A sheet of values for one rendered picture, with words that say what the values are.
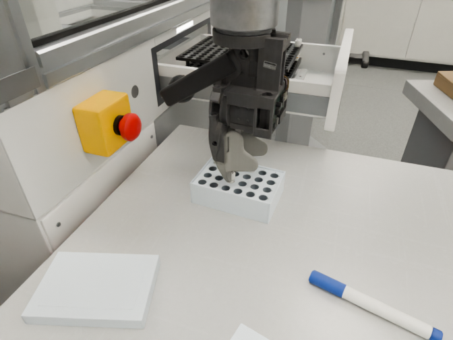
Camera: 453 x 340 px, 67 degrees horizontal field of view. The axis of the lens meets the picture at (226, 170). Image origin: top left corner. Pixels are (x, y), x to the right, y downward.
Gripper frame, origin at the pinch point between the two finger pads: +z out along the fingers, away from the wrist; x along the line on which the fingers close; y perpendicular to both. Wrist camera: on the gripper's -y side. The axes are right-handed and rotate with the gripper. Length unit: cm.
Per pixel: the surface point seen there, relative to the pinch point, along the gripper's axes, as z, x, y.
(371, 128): 81, 190, 28
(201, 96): -3.1, 16.5, -12.1
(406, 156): 27, 63, 33
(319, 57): -5.5, 41.9, 5.6
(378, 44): 59, 323, 22
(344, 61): -11.6, 20.7, 12.2
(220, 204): 3.8, -3.3, 0.4
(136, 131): -5.9, -3.8, -12.2
